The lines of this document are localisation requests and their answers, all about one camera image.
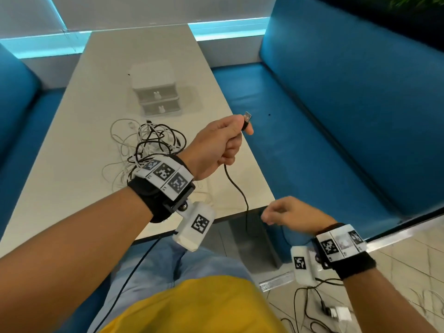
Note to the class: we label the person's right hand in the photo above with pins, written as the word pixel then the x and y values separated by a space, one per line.
pixel 298 216

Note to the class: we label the person's left hand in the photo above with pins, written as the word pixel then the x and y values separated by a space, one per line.
pixel 211 149

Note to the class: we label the white mini drawer box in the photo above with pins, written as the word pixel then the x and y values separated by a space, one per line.
pixel 152 74

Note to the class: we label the person's right forearm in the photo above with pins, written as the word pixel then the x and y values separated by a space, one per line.
pixel 381 308

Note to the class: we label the person's left forearm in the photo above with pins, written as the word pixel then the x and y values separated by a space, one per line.
pixel 69 246

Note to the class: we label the black marker wristband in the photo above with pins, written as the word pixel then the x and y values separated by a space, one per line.
pixel 149 201
pixel 357 267

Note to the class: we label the white charger on floor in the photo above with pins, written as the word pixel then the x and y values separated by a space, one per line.
pixel 307 308

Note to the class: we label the white power adapter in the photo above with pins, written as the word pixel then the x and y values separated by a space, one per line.
pixel 341 313

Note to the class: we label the blue sofa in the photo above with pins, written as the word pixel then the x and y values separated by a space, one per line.
pixel 17 110
pixel 347 100

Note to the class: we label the blue jeans legs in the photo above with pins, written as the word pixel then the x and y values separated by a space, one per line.
pixel 156 263

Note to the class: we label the yellow shirt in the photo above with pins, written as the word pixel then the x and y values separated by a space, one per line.
pixel 190 305

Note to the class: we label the white roller blind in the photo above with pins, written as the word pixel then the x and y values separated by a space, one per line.
pixel 24 13
pixel 156 8

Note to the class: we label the green plant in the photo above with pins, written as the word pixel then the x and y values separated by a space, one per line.
pixel 416 1

